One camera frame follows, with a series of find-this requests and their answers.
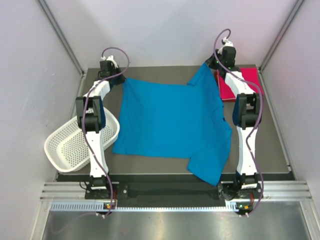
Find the folded pink t-shirt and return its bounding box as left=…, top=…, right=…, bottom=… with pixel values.
left=216, top=67, right=261, bottom=101

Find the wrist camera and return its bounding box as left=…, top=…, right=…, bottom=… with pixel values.
left=218, top=37, right=234, bottom=55
left=101, top=55, right=118, bottom=68

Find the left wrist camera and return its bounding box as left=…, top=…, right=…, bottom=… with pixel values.
left=101, top=55, right=118, bottom=68

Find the aluminium frame post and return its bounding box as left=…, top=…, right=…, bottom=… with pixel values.
left=34, top=0, right=86, bottom=76
left=258, top=0, right=307, bottom=72

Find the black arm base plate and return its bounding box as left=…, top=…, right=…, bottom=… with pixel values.
left=84, top=181, right=253, bottom=208

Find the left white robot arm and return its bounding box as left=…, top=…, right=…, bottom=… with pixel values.
left=75, top=55, right=126, bottom=200

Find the aluminium front rail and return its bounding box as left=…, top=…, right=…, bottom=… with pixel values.
left=40, top=181, right=312, bottom=202

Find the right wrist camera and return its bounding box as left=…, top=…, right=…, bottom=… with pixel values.
left=218, top=37, right=234, bottom=55

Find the folded red t-shirt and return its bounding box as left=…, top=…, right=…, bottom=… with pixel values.
left=214, top=70, right=236, bottom=102

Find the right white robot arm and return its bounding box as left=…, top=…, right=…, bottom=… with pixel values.
left=205, top=43, right=264, bottom=198

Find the white perforated plastic basket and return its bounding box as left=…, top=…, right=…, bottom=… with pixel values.
left=44, top=108, right=120, bottom=173

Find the right aluminium frame post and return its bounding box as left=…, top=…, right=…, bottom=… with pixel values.
left=258, top=0, right=307, bottom=72

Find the left aluminium frame post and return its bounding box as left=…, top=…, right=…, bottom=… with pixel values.
left=34, top=0, right=86, bottom=76

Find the blue t-shirt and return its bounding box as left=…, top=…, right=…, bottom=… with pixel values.
left=112, top=64, right=232, bottom=186

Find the white slotted cable duct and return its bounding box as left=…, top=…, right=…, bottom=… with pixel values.
left=50, top=201, right=249, bottom=213

